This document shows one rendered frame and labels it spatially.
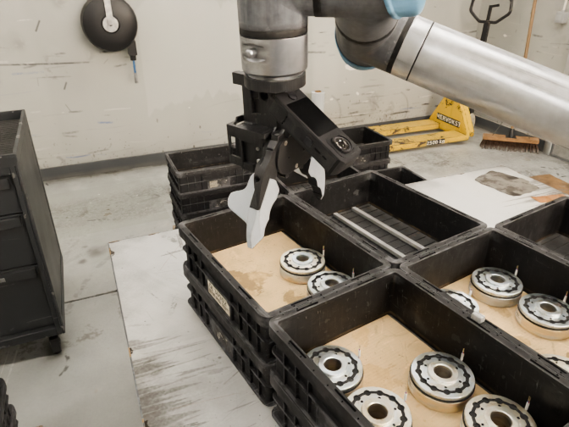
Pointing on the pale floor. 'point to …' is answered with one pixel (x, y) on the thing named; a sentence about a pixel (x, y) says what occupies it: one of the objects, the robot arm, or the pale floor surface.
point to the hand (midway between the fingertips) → (292, 224)
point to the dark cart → (27, 243)
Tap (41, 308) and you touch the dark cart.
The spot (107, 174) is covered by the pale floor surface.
